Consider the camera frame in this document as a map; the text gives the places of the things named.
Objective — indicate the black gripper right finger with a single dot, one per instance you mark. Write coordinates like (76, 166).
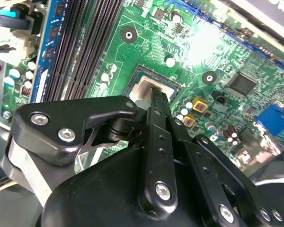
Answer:
(196, 165)

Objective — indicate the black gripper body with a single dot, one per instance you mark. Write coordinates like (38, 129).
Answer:
(97, 201)

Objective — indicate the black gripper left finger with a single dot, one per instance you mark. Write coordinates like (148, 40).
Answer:
(97, 106)

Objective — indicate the silver CPU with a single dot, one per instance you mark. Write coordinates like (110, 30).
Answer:
(143, 87)

